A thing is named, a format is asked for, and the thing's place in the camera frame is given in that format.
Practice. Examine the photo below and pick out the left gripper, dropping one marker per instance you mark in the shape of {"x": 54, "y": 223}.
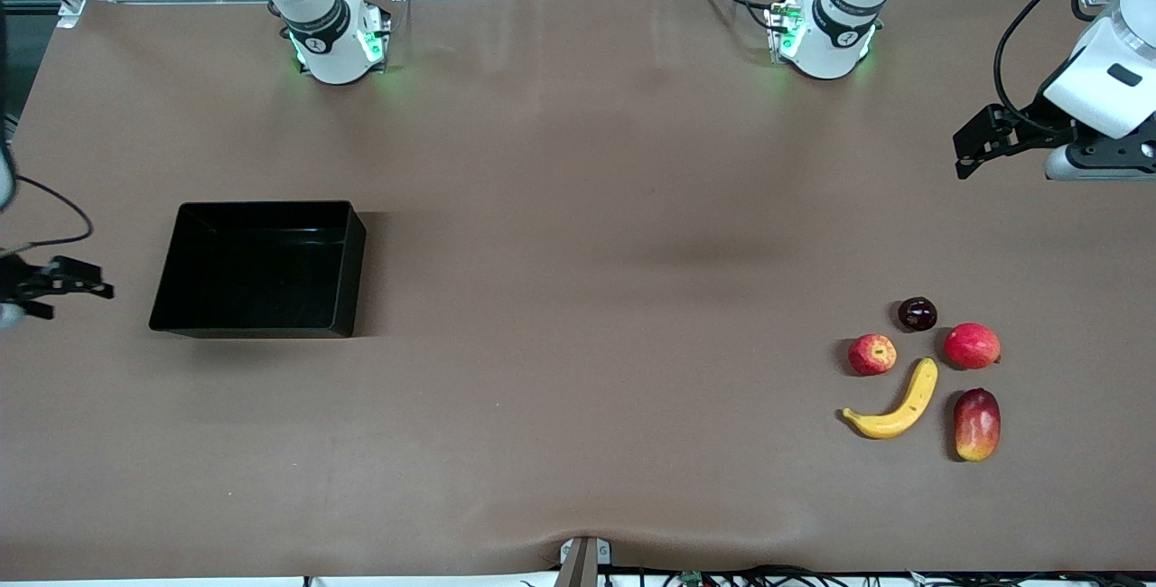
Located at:
{"x": 1028, "y": 130}

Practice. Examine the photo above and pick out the yellow banana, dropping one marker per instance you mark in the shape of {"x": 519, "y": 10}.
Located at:
{"x": 908, "y": 414}

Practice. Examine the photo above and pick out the black plastic box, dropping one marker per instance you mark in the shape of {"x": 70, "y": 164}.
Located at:
{"x": 257, "y": 271}

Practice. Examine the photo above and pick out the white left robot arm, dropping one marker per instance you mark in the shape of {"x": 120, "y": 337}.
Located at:
{"x": 831, "y": 36}

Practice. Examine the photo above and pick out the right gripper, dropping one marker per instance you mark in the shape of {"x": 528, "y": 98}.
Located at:
{"x": 20, "y": 281}

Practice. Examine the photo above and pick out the small green circuit board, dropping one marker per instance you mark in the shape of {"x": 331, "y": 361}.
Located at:
{"x": 693, "y": 579}

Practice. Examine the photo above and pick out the red yellow apple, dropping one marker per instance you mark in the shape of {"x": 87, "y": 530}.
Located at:
{"x": 872, "y": 355}

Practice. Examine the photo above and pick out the red round apple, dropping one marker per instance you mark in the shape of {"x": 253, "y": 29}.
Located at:
{"x": 972, "y": 346}

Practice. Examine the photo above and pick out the red yellow mango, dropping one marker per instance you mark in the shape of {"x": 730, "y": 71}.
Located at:
{"x": 977, "y": 424}

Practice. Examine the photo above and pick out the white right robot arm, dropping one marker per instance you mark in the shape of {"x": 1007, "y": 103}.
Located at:
{"x": 334, "y": 45}

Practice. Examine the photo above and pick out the brown table mat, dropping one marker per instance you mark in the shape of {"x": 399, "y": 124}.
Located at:
{"x": 542, "y": 343}

